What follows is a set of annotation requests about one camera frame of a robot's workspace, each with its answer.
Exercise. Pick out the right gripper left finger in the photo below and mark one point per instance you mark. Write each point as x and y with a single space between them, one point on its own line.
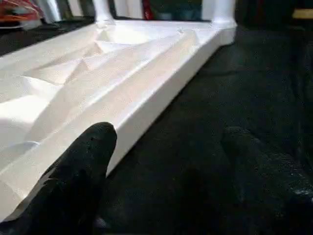
68 191

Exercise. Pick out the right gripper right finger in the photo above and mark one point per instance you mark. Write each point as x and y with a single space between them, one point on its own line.
274 191

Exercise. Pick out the white plastic table top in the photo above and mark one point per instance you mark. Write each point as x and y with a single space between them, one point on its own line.
98 73

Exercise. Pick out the white plastic table leg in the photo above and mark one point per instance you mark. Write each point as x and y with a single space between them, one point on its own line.
103 11
219 11

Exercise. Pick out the black plastic mat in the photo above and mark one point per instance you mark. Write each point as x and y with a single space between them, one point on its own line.
220 98

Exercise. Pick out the small beige label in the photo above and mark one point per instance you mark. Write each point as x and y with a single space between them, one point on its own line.
303 14

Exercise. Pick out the white sideboard with glass doors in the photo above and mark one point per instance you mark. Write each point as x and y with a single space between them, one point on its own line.
161 9

